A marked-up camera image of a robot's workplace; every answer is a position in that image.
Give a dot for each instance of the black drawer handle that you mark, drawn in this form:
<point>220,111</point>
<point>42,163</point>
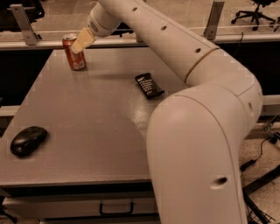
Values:
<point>116,209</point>

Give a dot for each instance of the black office chair centre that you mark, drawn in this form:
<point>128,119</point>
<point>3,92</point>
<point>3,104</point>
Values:
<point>121,29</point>

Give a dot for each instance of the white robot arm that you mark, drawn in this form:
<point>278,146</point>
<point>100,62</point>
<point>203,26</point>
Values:
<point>193,137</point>

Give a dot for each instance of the left metal bracket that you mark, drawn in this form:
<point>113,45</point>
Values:
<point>23,22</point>

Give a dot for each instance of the black snack bar wrapper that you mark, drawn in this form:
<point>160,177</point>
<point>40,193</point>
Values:
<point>148,86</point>

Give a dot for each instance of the black computer mouse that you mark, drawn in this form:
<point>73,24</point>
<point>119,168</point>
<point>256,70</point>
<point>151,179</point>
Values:
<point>27,141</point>

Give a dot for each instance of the metal bracket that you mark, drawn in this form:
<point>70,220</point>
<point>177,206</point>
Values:
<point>213,20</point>
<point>23,22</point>

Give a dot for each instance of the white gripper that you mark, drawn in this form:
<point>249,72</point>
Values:
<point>96,24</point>

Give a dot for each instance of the black office chair right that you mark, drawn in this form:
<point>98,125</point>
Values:
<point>256,15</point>

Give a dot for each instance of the right metal bracket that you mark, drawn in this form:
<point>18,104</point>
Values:
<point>213,20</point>

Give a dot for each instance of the grey cabinet drawer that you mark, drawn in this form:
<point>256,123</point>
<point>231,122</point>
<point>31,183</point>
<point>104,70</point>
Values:
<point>78,205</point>

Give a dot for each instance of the red coke can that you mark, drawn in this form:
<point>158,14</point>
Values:
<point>76,61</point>

